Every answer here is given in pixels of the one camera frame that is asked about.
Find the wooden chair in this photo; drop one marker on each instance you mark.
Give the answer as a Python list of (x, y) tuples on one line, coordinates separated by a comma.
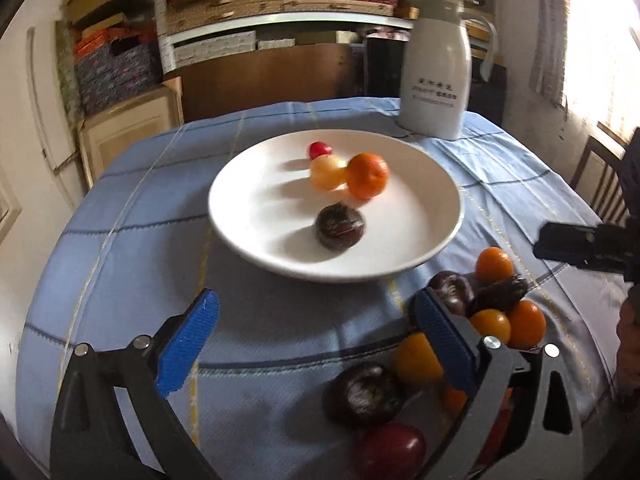
[(602, 180)]

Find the person's right hand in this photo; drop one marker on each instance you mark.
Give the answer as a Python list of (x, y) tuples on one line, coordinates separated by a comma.
[(630, 350)]

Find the green marbled frame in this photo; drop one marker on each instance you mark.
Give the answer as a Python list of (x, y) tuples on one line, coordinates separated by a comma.
[(67, 70)]

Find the dark water chestnut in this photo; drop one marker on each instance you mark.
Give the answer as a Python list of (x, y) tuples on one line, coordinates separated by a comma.
[(340, 226), (505, 292), (452, 290), (362, 392)]

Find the white plate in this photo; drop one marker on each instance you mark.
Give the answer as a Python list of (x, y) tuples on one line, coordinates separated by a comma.
[(260, 210)]

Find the white flat board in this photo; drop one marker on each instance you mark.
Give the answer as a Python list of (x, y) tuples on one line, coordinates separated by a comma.
[(45, 110)]

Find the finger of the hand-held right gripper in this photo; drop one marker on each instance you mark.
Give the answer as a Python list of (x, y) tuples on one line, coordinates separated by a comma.
[(565, 245)]

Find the stack of orange boxes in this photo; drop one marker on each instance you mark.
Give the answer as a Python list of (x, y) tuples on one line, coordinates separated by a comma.
[(100, 40)]

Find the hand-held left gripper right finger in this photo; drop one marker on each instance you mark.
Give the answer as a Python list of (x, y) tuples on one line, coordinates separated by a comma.
[(445, 345)]

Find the black box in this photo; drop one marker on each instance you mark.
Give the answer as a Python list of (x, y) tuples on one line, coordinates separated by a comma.
[(385, 65)]

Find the small yellow orange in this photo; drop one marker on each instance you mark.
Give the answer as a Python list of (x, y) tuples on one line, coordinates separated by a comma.
[(491, 326)]

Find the brown cardboard board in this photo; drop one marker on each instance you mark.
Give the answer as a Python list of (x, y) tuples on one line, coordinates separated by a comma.
[(265, 80)]

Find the white thermos jug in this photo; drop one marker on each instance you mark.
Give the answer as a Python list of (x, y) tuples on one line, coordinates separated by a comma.
[(435, 60)]

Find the stack of blue patterned boxes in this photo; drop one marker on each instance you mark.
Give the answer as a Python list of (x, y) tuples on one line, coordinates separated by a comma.
[(115, 72)]

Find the blue checked tablecloth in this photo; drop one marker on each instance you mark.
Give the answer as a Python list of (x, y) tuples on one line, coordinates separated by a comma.
[(150, 260)]

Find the pale yellow plum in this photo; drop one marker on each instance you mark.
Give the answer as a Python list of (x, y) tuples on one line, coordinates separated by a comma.
[(326, 174)]

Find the white metal shelf rack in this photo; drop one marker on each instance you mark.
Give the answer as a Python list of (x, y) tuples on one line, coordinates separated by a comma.
[(164, 10)]

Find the red cherry tomato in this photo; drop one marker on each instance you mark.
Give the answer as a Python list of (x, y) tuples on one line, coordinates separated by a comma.
[(319, 150)]

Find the large orange mandarin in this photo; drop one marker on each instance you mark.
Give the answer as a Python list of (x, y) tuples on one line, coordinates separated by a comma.
[(367, 175)]

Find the white curtain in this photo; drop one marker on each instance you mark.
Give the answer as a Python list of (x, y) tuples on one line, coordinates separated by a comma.
[(555, 25)]

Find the cardboard box with white board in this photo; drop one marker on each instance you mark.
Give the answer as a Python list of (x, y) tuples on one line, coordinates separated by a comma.
[(130, 127)]

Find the small red fruit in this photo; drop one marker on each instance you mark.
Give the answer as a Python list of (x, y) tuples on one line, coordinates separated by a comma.
[(500, 427)]

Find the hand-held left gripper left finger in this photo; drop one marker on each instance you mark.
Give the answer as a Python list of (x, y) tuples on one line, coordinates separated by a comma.
[(190, 345)]

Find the dark red plum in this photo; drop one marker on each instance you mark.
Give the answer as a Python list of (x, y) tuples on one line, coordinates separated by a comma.
[(390, 450)]

